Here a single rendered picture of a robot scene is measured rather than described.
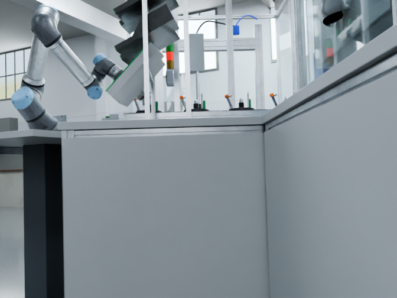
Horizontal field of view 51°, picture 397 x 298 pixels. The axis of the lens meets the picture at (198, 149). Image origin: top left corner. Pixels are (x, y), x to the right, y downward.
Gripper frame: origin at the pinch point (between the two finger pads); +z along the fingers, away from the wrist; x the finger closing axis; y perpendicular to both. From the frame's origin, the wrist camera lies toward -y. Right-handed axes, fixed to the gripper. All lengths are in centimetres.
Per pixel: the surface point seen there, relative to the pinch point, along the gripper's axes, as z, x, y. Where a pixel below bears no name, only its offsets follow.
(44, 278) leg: 20, 6, 107
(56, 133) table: -13, 42, 42
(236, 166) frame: 54, 75, 5
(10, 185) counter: -218, -651, 279
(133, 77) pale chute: -1.8, 47.4, 1.9
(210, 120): 36, 75, -1
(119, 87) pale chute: -3.6, 48.5, 8.9
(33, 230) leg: -1, 3, 93
